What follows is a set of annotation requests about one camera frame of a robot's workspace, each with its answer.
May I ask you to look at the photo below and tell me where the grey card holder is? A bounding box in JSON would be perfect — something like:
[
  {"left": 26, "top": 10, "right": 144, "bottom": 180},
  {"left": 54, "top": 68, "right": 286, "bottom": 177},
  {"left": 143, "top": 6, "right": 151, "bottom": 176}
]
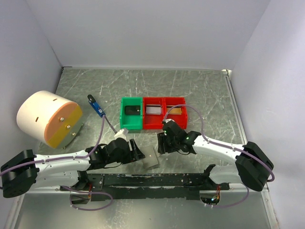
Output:
[{"left": 140, "top": 146, "right": 160, "bottom": 170}]

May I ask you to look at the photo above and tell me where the green plastic bin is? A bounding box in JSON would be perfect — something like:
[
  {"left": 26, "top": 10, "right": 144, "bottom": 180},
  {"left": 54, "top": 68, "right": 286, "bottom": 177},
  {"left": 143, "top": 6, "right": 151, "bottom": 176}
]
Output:
[{"left": 120, "top": 97, "right": 143, "bottom": 130}]

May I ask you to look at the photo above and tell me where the white drum with orange lid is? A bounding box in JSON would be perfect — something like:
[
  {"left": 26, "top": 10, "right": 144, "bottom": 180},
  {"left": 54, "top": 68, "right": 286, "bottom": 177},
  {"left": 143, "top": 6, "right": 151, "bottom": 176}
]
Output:
[{"left": 16, "top": 91, "right": 83, "bottom": 149}]

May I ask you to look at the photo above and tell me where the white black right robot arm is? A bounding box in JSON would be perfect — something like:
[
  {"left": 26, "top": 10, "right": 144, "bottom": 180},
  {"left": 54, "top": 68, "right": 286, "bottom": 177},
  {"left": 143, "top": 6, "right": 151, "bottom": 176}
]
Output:
[{"left": 157, "top": 119, "right": 275, "bottom": 191}]

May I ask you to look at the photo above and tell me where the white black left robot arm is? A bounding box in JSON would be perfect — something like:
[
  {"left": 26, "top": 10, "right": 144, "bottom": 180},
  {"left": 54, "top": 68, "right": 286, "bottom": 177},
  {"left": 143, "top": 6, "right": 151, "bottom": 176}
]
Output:
[{"left": 0, "top": 137, "right": 145, "bottom": 198}]

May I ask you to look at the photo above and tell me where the gold card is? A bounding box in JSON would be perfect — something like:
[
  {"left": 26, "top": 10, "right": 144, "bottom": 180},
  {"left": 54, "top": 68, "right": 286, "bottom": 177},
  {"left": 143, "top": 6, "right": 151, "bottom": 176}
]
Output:
[{"left": 166, "top": 106, "right": 182, "bottom": 115}]

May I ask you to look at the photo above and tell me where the white silver card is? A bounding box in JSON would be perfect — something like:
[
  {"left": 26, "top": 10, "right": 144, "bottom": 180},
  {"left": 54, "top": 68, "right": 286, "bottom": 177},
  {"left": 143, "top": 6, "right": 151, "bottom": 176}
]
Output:
[{"left": 145, "top": 104, "right": 162, "bottom": 115}]

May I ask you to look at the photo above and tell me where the black VIP card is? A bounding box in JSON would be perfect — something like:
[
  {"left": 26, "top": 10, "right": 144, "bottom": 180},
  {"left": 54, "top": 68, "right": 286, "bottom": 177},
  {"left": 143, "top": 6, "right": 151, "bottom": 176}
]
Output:
[{"left": 124, "top": 105, "right": 141, "bottom": 115}]

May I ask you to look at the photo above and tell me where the red right plastic bin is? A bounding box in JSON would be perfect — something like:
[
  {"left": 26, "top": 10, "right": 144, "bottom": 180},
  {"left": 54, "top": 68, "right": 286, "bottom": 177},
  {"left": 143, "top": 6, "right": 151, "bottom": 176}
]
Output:
[{"left": 165, "top": 97, "right": 188, "bottom": 129}]

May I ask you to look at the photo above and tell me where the red plastic bin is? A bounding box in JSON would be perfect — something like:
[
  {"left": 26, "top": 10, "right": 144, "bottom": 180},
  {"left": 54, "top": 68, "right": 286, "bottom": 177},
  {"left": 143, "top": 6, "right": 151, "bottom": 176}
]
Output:
[
  {"left": 165, "top": 97, "right": 188, "bottom": 129},
  {"left": 142, "top": 97, "right": 165, "bottom": 130}
]

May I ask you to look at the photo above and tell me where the red middle plastic bin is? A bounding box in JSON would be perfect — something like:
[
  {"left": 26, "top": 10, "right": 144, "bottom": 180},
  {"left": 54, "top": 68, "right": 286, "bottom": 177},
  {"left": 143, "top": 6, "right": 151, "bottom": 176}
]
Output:
[{"left": 142, "top": 97, "right": 165, "bottom": 130}]

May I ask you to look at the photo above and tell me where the blue stapler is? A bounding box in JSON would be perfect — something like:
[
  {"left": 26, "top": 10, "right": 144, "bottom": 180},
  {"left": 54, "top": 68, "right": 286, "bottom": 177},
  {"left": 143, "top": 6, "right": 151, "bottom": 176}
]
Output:
[{"left": 87, "top": 94, "right": 105, "bottom": 118}]

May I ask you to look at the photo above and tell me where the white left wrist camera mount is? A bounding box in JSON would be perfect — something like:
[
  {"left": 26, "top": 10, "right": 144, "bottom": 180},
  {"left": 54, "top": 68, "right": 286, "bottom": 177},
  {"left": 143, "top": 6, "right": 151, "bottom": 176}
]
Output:
[{"left": 114, "top": 128, "right": 129, "bottom": 141}]

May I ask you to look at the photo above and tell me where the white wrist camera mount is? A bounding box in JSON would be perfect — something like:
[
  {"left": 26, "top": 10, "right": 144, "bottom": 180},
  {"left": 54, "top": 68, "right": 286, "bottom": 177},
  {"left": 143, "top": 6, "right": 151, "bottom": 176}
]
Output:
[
  {"left": 114, "top": 128, "right": 129, "bottom": 141},
  {"left": 164, "top": 119, "right": 174, "bottom": 124}
]

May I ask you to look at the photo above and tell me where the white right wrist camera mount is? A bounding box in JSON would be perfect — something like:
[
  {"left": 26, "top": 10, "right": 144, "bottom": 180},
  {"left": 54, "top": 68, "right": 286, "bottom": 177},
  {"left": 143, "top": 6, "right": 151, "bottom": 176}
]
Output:
[{"left": 164, "top": 119, "right": 174, "bottom": 124}]

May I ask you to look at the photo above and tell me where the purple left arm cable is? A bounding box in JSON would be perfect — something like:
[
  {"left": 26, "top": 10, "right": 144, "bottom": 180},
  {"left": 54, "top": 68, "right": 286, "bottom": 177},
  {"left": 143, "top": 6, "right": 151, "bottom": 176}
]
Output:
[{"left": 0, "top": 115, "right": 121, "bottom": 212}]

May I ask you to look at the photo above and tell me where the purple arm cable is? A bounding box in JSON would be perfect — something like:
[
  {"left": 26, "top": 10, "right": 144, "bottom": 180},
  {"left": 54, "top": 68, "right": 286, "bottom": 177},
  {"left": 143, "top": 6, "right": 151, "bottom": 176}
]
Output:
[
  {"left": 0, "top": 115, "right": 121, "bottom": 212},
  {"left": 163, "top": 104, "right": 275, "bottom": 208}
]

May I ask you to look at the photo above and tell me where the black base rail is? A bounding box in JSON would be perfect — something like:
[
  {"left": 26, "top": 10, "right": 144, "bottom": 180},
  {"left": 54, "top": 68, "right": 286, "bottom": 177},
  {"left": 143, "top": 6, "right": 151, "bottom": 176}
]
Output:
[{"left": 71, "top": 172, "right": 229, "bottom": 200}]

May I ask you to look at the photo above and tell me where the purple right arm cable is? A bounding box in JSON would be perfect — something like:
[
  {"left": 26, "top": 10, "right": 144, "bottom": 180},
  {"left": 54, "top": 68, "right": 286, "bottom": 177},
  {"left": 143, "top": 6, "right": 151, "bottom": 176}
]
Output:
[{"left": 163, "top": 104, "right": 275, "bottom": 208}]

